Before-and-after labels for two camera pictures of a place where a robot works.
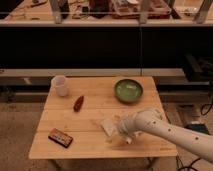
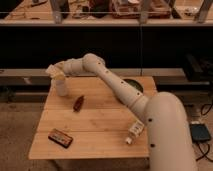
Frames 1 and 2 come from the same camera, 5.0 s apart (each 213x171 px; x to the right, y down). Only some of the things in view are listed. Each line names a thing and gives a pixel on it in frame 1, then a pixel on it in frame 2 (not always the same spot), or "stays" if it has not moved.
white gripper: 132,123 → 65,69
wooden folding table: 70,126 stays
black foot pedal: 201,127 stays
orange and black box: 60,137 stays
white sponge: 107,125 → 52,70
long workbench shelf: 106,13 stays
